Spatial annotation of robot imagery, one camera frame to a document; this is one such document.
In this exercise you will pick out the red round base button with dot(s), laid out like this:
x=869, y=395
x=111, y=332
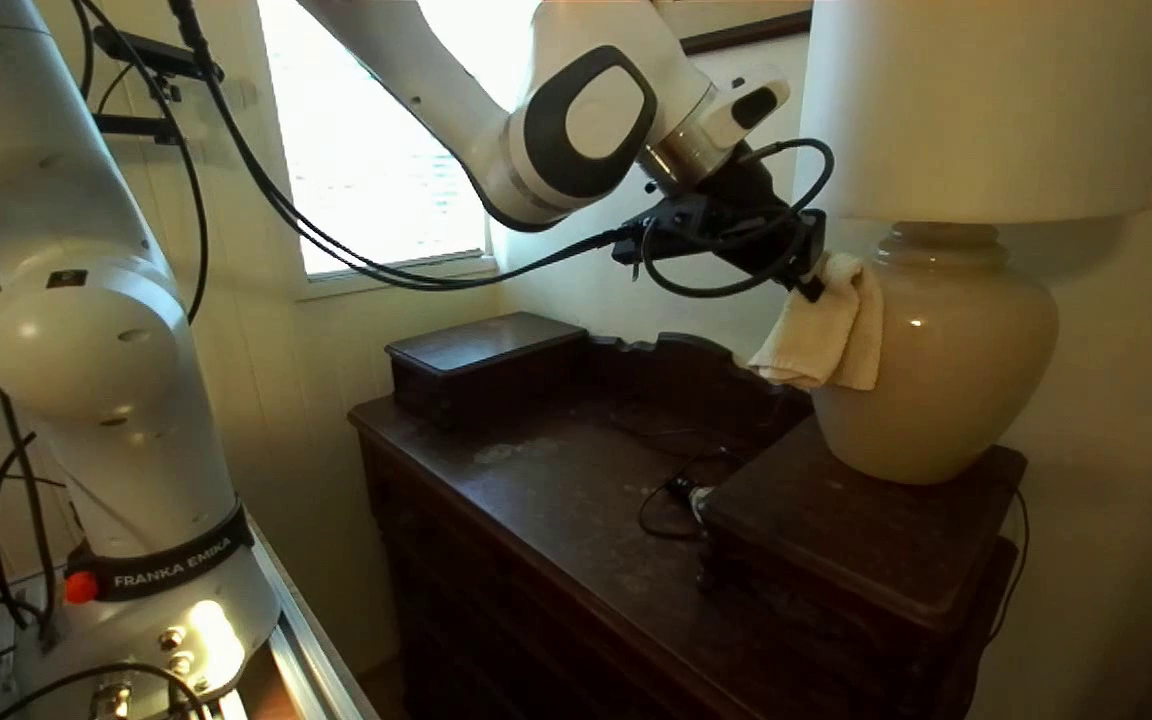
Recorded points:
x=82, y=587

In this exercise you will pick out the bright window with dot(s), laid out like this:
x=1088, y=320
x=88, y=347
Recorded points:
x=362, y=162

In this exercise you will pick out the white towel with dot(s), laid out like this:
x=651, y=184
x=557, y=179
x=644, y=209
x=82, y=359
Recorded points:
x=824, y=332

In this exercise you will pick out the beige ceramic lamp white shade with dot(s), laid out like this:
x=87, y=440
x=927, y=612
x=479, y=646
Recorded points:
x=960, y=361

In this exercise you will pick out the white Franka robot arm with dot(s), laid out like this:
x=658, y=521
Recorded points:
x=82, y=347

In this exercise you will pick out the black exterior camera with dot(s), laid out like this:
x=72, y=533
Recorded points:
x=160, y=55

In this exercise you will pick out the black camera stand bar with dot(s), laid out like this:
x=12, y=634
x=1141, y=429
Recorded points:
x=137, y=124

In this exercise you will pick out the dark wooden lidded box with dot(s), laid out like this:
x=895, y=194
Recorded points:
x=468, y=366

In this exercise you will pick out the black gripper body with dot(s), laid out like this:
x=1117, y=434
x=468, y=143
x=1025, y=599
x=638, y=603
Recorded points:
x=769, y=220

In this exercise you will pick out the dark wooden dresser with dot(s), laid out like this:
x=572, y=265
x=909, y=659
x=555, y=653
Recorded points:
x=548, y=563

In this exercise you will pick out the dark framed picture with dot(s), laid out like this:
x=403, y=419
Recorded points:
x=760, y=24

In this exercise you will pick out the dark wooden box under lamp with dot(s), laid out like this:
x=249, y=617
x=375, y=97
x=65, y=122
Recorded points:
x=869, y=547

